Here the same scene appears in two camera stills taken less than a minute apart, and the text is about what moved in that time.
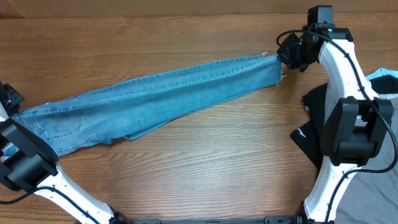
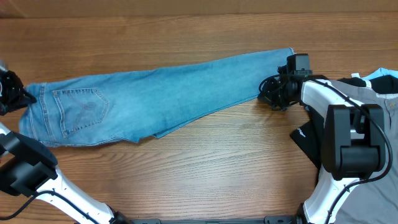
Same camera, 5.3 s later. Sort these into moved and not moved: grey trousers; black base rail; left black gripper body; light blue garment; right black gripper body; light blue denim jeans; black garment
Moved: left black gripper body; right black gripper body; light blue denim jeans
Not moved: grey trousers; light blue garment; black base rail; black garment
